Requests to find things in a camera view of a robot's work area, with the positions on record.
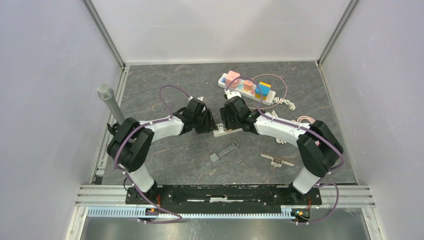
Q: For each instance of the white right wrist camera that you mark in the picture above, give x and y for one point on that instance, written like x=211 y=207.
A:
x=231 y=94

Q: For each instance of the aluminium front rail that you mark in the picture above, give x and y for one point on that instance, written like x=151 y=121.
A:
x=109 y=201

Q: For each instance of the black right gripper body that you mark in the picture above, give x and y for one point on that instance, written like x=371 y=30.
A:
x=229 y=122

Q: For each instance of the pink cube plug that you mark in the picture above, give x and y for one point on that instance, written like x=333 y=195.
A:
x=232 y=79

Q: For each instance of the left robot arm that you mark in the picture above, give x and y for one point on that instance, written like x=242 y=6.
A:
x=132 y=139

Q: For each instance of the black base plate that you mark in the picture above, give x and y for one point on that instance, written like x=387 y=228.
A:
x=225 y=199

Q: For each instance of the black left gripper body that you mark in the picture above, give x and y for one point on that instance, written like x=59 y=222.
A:
x=201 y=120

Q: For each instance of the small orange plug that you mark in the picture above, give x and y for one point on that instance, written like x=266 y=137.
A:
x=247 y=85

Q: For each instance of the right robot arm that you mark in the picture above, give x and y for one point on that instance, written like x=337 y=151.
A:
x=318 y=147

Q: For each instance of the yellow cube plug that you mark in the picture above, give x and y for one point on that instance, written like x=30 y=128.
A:
x=260 y=96

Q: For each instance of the silver microphone on stand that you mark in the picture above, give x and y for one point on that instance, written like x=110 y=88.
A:
x=107 y=95

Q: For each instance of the blue plug adapter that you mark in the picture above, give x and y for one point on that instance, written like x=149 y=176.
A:
x=262 y=89

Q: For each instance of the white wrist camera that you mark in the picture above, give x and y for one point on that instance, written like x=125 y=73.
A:
x=200 y=99
x=231 y=94

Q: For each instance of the small white power strip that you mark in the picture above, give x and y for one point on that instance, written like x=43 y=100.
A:
x=220 y=131

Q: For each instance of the beige toothed ruler piece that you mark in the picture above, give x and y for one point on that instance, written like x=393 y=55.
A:
x=277 y=161

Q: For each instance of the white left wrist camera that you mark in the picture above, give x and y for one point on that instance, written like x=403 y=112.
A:
x=200 y=99

